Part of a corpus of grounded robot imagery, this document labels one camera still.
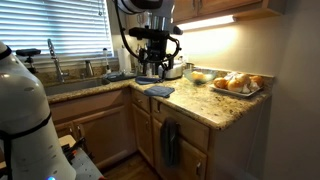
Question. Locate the folded blue towel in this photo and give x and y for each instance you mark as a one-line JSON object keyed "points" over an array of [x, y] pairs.
{"points": [[141, 80]]}

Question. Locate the white plate of bread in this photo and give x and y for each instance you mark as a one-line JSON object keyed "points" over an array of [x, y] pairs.
{"points": [[238, 84]]}

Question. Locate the under-cabinet light bar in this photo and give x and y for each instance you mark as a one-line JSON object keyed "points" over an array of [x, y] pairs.
{"points": [[207, 22]]}

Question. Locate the stainless steel sink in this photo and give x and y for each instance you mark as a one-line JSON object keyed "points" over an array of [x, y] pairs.
{"points": [[64, 88]]}

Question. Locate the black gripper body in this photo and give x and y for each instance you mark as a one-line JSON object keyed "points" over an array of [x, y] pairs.
{"points": [[156, 50]]}

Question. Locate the dish brush white handle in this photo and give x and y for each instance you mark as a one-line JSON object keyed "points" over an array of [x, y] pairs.
{"points": [[105, 53]]}

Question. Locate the chrome kitchen faucet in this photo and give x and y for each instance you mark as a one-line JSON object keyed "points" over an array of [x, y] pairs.
{"points": [[60, 74]]}

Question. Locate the silver kitchen appliance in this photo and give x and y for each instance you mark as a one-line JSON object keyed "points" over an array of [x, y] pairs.
{"points": [[175, 72]]}

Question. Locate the black camera on stand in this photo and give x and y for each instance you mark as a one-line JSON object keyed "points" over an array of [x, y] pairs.
{"points": [[29, 53]]}

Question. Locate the window blinds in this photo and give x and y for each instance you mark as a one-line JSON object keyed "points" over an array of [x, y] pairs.
{"points": [[73, 26]]}

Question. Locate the grey hanging towel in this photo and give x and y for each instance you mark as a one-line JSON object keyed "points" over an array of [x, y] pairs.
{"points": [[169, 142]]}

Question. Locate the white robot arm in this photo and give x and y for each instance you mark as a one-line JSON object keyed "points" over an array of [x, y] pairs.
{"points": [[29, 139]]}

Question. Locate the glass fruit bowl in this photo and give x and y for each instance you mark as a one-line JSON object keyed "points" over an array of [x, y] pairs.
{"points": [[199, 76]]}

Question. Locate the wooden lower cabinets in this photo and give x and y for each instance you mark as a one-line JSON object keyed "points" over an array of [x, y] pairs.
{"points": [[216, 131]]}

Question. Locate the blue towel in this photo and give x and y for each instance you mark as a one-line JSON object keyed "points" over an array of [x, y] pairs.
{"points": [[159, 91], [141, 80]]}

